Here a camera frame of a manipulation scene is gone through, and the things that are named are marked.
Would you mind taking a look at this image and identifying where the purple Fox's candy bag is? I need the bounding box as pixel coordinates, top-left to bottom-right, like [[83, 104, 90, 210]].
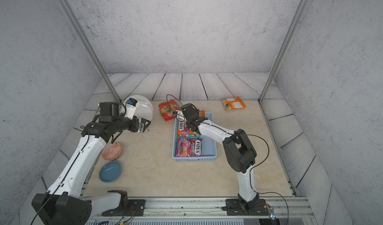
[[175, 138, 202, 158]]

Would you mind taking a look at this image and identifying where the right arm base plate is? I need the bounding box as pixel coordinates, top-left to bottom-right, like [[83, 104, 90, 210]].
[[221, 198, 270, 216]]

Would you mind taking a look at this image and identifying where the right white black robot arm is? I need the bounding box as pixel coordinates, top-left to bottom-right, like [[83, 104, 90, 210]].
[[177, 103, 259, 213]]

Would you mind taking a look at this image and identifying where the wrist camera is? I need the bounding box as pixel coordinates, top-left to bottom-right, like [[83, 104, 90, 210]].
[[123, 97, 138, 119], [173, 110, 186, 122]]

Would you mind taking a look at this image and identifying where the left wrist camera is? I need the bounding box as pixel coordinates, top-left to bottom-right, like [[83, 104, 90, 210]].
[[123, 97, 138, 119]]

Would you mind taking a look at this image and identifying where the light blue plastic basket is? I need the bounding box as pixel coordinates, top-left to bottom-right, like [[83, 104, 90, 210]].
[[172, 119, 217, 162]]

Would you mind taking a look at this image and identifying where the orange multicolour Fox's candy bag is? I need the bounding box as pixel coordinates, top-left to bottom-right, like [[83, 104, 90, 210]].
[[177, 121, 199, 138]]

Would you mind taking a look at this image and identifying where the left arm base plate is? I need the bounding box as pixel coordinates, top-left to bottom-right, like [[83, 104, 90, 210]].
[[101, 199, 146, 217]]

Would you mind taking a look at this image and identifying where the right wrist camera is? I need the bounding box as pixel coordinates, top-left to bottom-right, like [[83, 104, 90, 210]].
[[173, 110, 186, 122]]

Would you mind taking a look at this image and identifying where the left aluminium frame post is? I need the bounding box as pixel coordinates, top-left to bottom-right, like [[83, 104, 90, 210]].
[[56, 0, 122, 102]]

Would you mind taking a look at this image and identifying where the aluminium front rail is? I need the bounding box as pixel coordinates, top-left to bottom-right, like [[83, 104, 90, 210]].
[[52, 196, 318, 225]]

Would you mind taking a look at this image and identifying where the right aluminium frame post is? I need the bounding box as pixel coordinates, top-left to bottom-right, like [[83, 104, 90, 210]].
[[258, 0, 309, 105]]

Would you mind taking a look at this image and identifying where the blue small plate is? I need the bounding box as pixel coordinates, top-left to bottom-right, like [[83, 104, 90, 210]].
[[99, 161, 122, 183]]

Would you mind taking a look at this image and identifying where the aluminium frame post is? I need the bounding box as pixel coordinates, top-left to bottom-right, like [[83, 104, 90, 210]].
[[258, 0, 309, 105], [56, 0, 122, 102]]

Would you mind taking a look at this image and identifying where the white plate stack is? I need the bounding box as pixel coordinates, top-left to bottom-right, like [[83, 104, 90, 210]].
[[128, 95, 153, 121]]

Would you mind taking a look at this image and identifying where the red candy bag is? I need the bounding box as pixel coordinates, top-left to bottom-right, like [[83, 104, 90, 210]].
[[159, 99, 180, 121]]

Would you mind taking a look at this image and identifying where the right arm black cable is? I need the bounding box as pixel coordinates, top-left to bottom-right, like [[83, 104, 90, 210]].
[[166, 94, 290, 225]]

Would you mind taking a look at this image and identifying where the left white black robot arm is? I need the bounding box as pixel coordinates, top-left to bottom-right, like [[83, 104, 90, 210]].
[[32, 95, 153, 225]]

